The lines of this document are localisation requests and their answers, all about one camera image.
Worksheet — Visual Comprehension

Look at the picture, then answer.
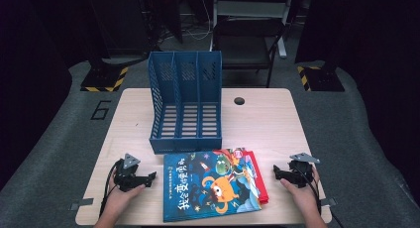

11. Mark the person's left hand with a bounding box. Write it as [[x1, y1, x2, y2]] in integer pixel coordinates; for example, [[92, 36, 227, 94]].
[[103, 174, 147, 222]]

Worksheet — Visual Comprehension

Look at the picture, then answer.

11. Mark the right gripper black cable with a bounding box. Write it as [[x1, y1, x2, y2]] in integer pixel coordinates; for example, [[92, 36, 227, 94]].
[[295, 163, 345, 228]]

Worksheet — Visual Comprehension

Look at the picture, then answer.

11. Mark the white floor cable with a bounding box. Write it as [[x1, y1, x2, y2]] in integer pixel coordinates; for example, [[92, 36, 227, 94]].
[[182, 0, 213, 42]]

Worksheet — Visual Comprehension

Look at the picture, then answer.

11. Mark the black base with yellow stripes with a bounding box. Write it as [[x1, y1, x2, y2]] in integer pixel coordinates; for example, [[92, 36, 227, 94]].
[[79, 57, 130, 93], [296, 64, 346, 92]]

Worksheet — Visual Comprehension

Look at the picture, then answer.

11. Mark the dark curtain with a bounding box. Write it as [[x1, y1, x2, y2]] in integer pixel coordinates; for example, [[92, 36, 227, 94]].
[[295, 0, 420, 206], [0, 0, 100, 192]]

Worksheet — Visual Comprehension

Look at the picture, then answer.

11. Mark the blue cartoon picture book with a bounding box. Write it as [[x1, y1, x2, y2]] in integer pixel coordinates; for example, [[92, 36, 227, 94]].
[[162, 149, 263, 223]]

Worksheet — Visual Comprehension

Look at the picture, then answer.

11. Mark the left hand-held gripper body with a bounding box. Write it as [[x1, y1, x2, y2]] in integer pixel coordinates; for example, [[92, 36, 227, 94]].
[[113, 153, 147, 192]]

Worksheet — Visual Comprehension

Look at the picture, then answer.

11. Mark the red picture book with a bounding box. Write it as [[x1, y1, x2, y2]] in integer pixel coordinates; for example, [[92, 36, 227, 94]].
[[212, 147, 270, 205]]

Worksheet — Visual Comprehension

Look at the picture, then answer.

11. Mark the black metal chair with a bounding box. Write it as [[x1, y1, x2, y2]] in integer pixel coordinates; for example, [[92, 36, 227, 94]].
[[209, 0, 296, 59]]

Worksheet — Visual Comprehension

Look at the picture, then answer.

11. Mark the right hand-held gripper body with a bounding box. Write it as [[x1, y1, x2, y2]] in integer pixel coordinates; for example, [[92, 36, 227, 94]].
[[283, 152, 321, 189]]

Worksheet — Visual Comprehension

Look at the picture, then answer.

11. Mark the black folding chair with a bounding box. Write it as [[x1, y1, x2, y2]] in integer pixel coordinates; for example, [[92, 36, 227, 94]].
[[211, 17, 288, 88]]

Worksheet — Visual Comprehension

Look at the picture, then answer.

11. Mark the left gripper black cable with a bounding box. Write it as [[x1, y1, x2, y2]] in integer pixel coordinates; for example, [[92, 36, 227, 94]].
[[98, 160, 122, 219]]

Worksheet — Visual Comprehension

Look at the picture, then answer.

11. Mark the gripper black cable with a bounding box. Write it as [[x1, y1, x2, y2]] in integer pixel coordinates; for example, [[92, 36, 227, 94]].
[[295, 163, 345, 228], [98, 160, 122, 219]]

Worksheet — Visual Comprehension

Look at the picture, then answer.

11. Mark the person's right hand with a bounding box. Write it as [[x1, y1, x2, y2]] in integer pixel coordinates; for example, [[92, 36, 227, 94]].
[[279, 169, 323, 222]]

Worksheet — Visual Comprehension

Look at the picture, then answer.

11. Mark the blue plastic file rack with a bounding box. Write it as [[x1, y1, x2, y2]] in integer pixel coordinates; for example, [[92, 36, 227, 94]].
[[147, 50, 223, 156]]

